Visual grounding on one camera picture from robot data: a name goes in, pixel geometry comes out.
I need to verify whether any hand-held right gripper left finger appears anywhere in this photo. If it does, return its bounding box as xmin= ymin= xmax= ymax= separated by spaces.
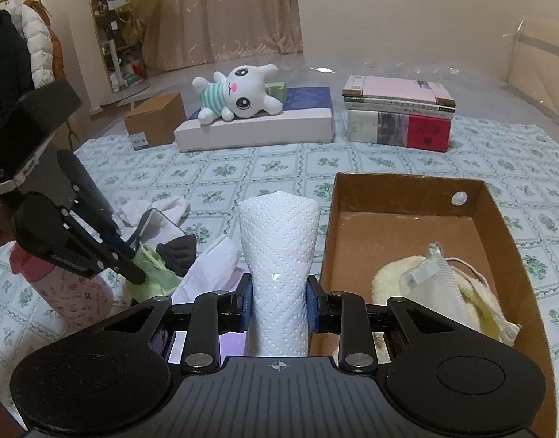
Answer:
xmin=103 ymin=274 xmax=254 ymax=375

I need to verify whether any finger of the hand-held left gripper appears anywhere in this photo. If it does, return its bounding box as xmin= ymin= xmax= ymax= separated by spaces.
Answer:
xmin=12 ymin=191 xmax=148 ymax=284
xmin=55 ymin=150 xmax=137 ymax=259

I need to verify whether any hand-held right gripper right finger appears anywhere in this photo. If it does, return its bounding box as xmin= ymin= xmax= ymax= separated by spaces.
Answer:
xmin=307 ymin=275 xmax=504 ymax=373

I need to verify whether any white paper towel roll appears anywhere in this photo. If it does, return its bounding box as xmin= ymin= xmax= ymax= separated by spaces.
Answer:
xmin=237 ymin=192 xmax=322 ymax=358

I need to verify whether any yellow towel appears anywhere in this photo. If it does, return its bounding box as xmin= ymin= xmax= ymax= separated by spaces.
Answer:
xmin=332 ymin=255 xmax=521 ymax=362

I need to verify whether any black fabric item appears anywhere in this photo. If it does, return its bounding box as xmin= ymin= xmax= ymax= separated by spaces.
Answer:
xmin=155 ymin=234 xmax=198 ymax=278

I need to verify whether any light green cloth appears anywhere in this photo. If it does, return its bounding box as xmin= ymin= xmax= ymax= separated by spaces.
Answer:
xmin=125 ymin=243 xmax=182 ymax=299

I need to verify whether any clear plastic zip bag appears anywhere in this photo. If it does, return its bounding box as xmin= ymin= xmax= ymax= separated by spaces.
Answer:
xmin=400 ymin=242 xmax=465 ymax=330

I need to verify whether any purple white tissue pack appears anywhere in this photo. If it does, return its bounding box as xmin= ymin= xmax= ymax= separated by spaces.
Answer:
xmin=149 ymin=235 xmax=254 ymax=364

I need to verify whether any pink lidded cup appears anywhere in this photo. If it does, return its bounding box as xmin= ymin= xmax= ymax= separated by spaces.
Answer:
xmin=9 ymin=239 xmax=116 ymax=328

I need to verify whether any black jacket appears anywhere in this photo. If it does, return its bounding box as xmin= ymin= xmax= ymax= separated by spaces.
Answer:
xmin=0 ymin=11 xmax=36 ymax=111

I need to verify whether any white cloth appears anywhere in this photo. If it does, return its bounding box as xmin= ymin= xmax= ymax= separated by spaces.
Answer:
xmin=111 ymin=195 xmax=191 ymax=230

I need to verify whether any blue face mask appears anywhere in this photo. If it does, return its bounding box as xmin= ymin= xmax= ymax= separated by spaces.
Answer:
xmin=123 ymin=208 xmax=191 ymax=257

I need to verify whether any white puffer jacket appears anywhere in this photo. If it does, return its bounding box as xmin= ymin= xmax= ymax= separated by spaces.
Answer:
xmin=8 ymin=0 xmax=57 ymax=90

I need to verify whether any small closed cardboard box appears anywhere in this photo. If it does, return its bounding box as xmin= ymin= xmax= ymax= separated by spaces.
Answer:
xmin=123 ymin=92 xmax=188 ymax=151

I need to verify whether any green floral printed tablecloth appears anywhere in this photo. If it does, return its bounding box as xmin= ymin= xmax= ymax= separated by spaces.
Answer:
xmin=0 ymin=109 xmax=559 ymax=403

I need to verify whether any yellow plastic cover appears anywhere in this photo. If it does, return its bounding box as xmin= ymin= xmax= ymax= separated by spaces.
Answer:
xmin=130 ymin=0 xmax=171 ymax=76

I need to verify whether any white flat box blue top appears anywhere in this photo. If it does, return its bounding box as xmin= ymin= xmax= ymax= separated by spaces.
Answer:
xmin=173 ymin=85 xmax=336 ymax=153

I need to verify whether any white plush bunny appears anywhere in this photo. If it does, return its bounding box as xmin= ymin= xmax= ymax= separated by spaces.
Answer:
xmin=191 ymin=63 xmax=283 ymax=124

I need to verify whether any thick red grey book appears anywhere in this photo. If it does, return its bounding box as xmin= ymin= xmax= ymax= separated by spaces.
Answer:
xmin=346 ymin=108 xmax=453 ymax=151

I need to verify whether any small green box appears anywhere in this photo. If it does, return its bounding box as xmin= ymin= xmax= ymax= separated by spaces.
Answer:
xmin=265 ymin=81 xmax=288 ymax=104

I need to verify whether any thin white spine book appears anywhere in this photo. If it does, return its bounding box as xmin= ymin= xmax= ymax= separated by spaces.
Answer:
xmin=345 ymin=101 xmax=456 ymax=118

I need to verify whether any thin green spine book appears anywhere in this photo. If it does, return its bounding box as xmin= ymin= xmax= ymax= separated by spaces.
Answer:
xmin=343 ymin=96 xmax=457 ymax=111

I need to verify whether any beige curtain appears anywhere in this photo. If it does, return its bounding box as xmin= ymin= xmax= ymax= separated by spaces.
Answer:
xmin=140 ymin=0 xmax=304 ymax=74

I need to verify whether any pink cover book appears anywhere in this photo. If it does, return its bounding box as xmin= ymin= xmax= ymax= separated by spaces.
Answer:
xmin=342 ymin=74 xmax=457 ymax=107

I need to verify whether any plastic wrapped headboard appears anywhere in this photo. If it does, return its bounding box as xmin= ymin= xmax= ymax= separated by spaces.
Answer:
xmin=502 ymin=15 xmax=559 ymax=134

